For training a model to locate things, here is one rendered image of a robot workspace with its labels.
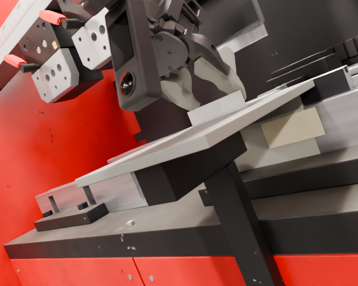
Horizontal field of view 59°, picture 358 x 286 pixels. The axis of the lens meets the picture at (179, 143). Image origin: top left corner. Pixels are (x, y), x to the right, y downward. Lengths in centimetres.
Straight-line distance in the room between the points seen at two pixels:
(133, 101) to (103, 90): 109
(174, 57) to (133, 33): 6
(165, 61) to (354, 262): 29
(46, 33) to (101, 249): 47
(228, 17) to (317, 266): 35
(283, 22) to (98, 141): 80
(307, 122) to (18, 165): 93
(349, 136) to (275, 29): 62
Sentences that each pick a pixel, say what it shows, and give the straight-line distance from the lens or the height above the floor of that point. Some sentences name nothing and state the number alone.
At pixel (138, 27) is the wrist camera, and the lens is 34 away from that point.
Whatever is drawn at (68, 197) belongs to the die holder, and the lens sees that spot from 93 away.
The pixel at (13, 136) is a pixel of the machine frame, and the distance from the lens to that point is 117.
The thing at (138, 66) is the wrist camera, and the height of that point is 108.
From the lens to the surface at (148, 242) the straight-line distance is 53.
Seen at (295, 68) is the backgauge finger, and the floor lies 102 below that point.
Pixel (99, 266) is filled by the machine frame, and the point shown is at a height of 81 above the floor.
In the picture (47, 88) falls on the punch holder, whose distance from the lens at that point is 81.
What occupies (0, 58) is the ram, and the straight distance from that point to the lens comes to 99.
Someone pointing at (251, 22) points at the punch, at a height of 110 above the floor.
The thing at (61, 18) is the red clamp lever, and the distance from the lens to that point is 67.
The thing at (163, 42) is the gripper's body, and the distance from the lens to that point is 36.
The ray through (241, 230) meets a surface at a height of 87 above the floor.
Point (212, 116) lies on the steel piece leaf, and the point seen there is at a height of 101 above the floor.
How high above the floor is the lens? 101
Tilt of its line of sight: 4 degrees down
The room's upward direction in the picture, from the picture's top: 22 degrees counter-clockwise
